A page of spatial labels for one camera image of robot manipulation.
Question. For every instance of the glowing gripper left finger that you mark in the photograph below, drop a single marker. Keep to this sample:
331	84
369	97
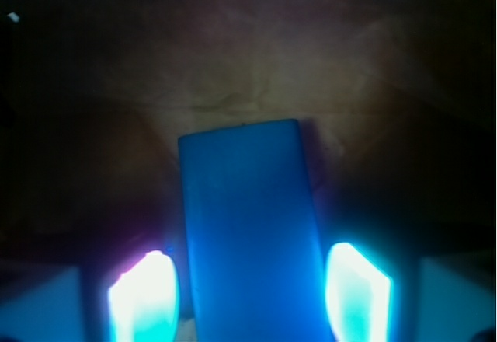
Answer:
135	297

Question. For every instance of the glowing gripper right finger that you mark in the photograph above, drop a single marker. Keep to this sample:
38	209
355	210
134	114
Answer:
370	292

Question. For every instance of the blue rectangular block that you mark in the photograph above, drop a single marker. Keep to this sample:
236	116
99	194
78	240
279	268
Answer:
255	260

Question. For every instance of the brown paper bag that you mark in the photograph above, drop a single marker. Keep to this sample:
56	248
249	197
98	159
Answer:
396	97

